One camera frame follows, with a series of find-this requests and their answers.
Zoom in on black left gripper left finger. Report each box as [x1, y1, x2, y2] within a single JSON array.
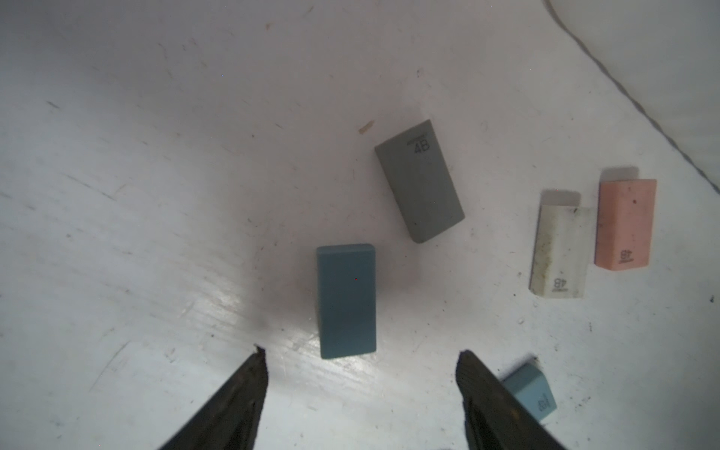
[[160, 346, 269, 450]]

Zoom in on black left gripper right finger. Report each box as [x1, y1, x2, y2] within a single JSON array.
[[456, 350, 564, 449]]

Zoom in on blue eraser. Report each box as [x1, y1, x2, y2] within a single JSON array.
[[316, 244, 377, 359], [502, 362, 557, 422]]

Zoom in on white eraser upper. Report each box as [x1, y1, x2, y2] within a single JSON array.
[[530, 204, 596, 299]]

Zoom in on blue eraser centre left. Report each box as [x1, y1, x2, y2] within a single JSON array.
[[316, 244, 377, 359]]

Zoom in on grey eraser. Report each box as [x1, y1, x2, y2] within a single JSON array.
[[375, 120, 465, 244]]

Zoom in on pink eraser upper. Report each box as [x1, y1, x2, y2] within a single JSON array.
[[594, 179, 657, 271]]

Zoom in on white storage box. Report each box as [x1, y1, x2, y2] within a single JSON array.
[[545, 1, 719, 189]]

